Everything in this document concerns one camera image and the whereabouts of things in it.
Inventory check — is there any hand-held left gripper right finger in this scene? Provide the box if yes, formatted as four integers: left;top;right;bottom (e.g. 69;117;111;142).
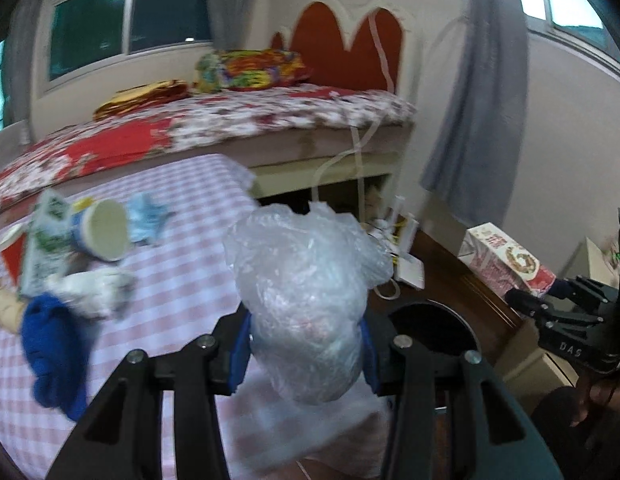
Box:
360;310;565;480

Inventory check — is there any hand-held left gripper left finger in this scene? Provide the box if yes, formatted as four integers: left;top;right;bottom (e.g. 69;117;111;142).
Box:
45;305;253;480

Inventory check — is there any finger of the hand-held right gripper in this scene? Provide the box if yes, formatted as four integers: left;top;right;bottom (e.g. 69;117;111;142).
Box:
504;287;604;332
550;275;620;307

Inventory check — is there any black round trash bin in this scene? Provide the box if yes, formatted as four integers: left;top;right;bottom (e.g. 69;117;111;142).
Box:
385;302;483;376

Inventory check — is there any red and white carton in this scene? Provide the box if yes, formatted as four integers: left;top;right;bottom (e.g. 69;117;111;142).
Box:
460;222;558;298

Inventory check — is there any clear plastic bag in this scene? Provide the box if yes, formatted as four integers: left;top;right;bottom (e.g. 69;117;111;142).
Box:
222;202;393;406

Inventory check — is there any blue paper cup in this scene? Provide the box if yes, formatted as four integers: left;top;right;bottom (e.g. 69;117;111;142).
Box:
70;197;131;263

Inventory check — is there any blue cloth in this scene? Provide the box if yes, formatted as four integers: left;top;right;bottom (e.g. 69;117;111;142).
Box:
19;292;98;421

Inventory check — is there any red paper cup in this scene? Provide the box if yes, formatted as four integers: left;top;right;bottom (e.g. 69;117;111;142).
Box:
0;225;31;283

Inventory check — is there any person's right forearm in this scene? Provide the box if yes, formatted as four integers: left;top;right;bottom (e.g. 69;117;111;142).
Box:
577;367;620;423

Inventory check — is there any white box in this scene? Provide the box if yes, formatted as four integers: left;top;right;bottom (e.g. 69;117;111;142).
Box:
584;237;620;286

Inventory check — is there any white flat device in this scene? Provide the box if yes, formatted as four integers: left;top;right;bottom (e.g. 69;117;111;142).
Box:
394;252;427;291

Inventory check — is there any pink checkered tablecloth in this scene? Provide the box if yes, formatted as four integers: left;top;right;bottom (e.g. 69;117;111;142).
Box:
0;152;391;480

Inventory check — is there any white power strip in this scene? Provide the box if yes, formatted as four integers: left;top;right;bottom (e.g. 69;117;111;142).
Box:
396;212;419;261

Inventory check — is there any white crumpled tissue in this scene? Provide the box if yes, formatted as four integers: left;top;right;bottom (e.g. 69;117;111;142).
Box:
45;267;136;321

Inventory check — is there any light blue crumpled paper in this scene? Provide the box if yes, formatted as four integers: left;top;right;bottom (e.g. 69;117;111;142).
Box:
125;192;175;246

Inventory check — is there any long grey curtain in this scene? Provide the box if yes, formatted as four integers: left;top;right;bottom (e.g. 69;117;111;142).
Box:
420;0;530;223

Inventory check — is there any green and white carton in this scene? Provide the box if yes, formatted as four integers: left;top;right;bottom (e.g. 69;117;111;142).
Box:
17;190;73;296

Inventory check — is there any red floral bedsheet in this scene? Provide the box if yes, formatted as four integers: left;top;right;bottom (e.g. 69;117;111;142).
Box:
0;85;418;216

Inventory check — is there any yellow and red folded blanket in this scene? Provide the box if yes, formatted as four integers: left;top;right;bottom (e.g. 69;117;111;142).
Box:
94;80;189;121

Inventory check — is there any colourful patterned pillow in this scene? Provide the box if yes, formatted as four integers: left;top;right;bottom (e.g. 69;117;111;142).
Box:
195;49;311;93

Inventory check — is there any red padded headboard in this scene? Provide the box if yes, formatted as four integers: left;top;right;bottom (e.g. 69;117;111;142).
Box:
270;0;421;96

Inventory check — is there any large white-framed window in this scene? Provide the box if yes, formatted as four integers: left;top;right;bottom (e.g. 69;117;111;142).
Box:
40;0;213;86

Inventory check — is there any short grey curtain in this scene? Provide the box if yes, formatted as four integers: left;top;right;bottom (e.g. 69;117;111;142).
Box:
205;0;271;51

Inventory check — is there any long white cable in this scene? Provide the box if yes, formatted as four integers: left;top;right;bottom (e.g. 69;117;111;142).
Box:
351;10;398;221

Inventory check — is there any looped white cable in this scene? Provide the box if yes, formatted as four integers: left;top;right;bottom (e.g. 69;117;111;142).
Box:
311;120;383;203

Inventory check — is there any beige bed frame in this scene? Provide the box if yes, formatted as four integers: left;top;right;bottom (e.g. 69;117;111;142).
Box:
250;125;411;211

